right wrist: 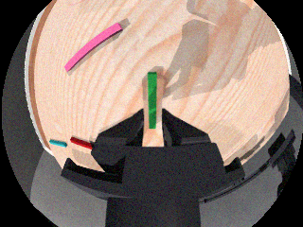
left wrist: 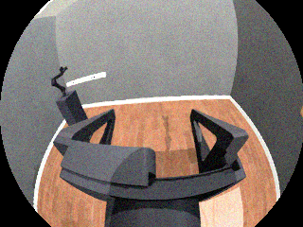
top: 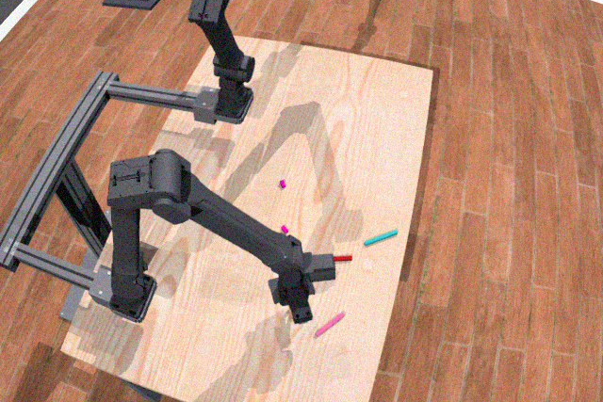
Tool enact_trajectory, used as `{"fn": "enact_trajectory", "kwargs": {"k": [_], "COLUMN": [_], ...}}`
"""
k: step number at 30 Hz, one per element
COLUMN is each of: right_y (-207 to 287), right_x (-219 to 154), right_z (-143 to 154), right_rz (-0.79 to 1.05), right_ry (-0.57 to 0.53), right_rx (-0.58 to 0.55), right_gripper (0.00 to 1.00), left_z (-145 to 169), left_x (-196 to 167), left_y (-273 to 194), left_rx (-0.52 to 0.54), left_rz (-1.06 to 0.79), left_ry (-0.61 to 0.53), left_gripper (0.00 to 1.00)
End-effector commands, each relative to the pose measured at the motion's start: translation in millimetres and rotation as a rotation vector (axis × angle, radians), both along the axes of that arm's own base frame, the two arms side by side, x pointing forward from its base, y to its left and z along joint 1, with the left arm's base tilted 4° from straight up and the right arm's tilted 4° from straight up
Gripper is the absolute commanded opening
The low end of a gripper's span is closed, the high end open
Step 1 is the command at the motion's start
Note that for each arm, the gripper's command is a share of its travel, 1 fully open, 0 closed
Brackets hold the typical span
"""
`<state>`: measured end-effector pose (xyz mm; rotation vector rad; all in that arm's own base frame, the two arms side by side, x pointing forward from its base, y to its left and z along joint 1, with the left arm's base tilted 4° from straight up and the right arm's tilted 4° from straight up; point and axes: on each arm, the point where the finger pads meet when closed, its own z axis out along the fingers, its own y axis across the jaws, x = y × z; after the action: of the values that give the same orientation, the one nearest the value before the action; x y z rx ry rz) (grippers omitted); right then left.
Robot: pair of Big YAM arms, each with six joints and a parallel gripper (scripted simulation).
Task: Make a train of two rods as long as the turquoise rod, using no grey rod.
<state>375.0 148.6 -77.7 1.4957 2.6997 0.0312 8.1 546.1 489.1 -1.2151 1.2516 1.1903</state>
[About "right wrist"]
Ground turquoise rod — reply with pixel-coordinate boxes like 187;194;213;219
49;140;67;148

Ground pink rod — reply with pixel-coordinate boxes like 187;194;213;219
64;23;124;72

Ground red rod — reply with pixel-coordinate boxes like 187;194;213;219
71;137;94;150

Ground green rod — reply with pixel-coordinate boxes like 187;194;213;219
148;72;156;129

